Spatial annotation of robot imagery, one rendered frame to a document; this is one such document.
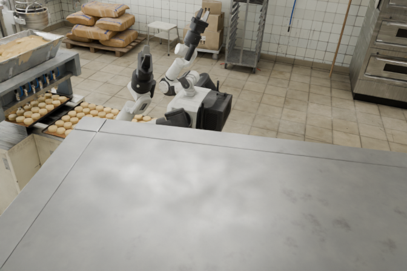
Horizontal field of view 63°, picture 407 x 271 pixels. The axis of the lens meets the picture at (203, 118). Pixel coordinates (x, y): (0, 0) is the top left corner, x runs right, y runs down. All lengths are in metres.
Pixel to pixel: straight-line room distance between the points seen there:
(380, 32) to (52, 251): 4.50
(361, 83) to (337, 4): 1.35
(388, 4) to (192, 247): 4.37
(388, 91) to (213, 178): 4.67
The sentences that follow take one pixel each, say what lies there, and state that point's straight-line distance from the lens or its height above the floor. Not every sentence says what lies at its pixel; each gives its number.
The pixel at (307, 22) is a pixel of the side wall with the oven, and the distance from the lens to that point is 5.60.
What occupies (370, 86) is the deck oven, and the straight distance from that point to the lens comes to 4.89.
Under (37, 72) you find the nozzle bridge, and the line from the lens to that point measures 2.21.
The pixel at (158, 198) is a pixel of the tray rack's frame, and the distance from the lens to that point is 0.31.
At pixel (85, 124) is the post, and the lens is 0.41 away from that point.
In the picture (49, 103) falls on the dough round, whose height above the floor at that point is 0.91.
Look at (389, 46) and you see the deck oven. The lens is 4.63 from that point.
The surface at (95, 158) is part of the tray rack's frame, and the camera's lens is 0.36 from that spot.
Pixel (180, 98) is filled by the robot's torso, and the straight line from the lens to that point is 1.68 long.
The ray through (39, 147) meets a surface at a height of 0.74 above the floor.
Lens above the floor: 2.04
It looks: 32 degrees down
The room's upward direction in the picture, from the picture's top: 4 degrees clockwise
